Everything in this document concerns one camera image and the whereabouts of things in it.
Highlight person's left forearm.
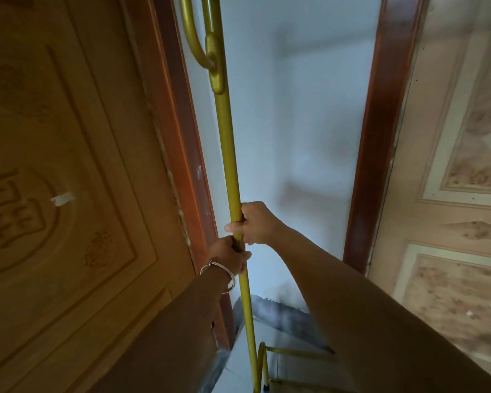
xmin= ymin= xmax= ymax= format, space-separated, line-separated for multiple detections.
xmin=88 ymin=264 xmax=236 ymax=393

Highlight yellow metal pole rack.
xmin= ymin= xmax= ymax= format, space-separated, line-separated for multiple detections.
xmin=178 ymin=0 xmax=354 ymax=393

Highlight dark grey skirting board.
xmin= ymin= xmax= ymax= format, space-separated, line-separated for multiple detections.
xmin=232 ymin=294 xmax=336 ymax=353

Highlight person's left hand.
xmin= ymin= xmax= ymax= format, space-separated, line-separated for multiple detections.
xmin=207 ymin=236 xmax=252 ymax=276

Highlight silver bracelet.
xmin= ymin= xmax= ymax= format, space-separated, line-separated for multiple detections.
xmin=200 ymin=260 xmax=236 ymax=294

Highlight person's right hand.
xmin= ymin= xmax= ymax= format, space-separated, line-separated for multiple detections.
xmin=224 ymin=201 xmax=287 ymax=247

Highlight red-brown door frame post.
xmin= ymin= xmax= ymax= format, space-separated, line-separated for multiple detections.
xmin=342 ymin=0 xmax=429 ymax=275
xmin=119 ymin=0 xmax=236 ymax=351

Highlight carved wooden door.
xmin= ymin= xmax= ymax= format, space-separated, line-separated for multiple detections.
xmin=0 ymin=0 xmax=198 ymax=393

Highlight white paper scrap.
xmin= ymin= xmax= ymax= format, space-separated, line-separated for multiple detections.
xmin=51 ymin=191 xmax=77 ymax=207

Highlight person's right forearm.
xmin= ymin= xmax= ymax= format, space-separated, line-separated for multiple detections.
xmin=267 ymin=225 xmax=491 ymax=393

